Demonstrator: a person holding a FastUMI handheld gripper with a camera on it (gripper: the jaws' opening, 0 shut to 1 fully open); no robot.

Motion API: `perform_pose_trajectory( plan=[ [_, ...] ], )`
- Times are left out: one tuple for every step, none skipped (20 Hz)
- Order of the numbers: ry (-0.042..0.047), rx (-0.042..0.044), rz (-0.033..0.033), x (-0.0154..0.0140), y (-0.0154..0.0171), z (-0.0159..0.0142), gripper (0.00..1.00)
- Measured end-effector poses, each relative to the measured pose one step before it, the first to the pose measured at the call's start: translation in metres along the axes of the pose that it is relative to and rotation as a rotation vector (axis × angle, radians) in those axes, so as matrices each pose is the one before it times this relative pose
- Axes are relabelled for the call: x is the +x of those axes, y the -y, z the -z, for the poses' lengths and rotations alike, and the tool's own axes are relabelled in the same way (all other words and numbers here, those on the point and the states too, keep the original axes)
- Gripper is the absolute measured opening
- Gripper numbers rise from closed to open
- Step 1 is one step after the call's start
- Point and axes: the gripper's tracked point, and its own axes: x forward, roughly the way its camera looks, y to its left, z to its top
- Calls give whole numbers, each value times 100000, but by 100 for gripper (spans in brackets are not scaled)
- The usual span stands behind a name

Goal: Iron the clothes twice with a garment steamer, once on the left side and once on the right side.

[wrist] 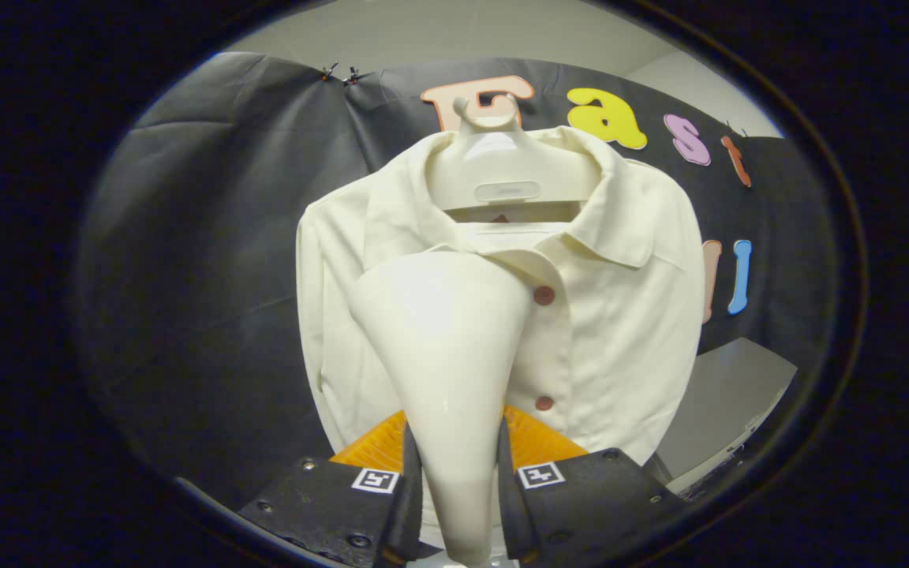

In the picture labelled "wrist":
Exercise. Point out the grey cabinet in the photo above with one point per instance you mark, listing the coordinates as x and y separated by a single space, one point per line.
731 402

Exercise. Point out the small black clip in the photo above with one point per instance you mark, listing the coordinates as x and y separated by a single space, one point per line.
353 76
331 71

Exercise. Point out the black backdrop cloth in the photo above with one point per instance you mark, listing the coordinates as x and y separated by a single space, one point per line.
210 276

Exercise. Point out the white garment steamer head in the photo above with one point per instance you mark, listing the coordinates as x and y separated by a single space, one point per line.
447 355

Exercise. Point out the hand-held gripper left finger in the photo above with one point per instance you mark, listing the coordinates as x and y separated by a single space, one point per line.
328 505

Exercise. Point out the cream button-up shirt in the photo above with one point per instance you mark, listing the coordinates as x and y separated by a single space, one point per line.
628 339

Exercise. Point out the white plastic hanger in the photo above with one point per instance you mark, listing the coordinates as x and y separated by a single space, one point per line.
502 158

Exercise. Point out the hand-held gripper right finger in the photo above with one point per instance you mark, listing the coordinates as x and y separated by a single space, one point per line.
581 505

